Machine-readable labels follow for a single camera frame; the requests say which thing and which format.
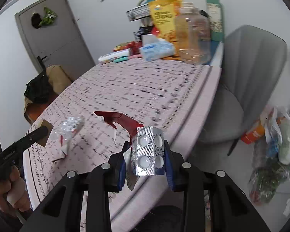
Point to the grey door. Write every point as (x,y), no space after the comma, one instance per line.
(60,43)

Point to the white roll of bags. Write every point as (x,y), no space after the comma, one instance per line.
(113,56)

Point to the grey upholstered chair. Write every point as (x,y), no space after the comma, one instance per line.
(252,64)

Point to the orange chair with brown cover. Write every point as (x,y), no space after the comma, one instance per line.
(59,80)

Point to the yellow snack bag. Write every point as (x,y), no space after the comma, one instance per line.
(163,14)

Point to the pink patterned tablecloth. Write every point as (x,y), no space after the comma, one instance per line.
(171,95)

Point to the black hat on door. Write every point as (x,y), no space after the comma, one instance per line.
(36,20)

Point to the silver pill blister pack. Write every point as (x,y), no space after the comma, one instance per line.
(147,152)

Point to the white plastic bags pile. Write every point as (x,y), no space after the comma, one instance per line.
(276,123)

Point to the red and white torn carton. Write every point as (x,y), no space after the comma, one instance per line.
(122,119)

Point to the black wire basket rack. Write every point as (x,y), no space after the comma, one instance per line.
(142,13)

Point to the green hanging ornament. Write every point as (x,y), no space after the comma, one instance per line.
(48,18)

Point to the pink pen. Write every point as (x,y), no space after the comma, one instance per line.
(135,56)

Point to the green marker pen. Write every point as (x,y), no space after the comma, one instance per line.
(121,59)

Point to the person's left hand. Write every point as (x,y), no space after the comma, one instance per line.
(13,194)

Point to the green tall box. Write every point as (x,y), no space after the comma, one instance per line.
(215,14)

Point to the black bag on chair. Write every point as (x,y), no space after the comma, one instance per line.
(38,90)

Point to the plastic bag of vegetables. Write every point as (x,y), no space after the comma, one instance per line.
(265,180)

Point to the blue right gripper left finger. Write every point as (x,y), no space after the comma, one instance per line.
(120,170)

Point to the orange white carton on floor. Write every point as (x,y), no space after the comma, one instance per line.
(254,133)

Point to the blue white tissue pack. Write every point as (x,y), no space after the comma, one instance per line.
(154,48)

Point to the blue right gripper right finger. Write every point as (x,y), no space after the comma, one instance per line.
(173,169)

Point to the red snack packet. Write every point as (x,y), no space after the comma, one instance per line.
(123,46)

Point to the clear plastic jar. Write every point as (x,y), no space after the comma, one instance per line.
(193,33)

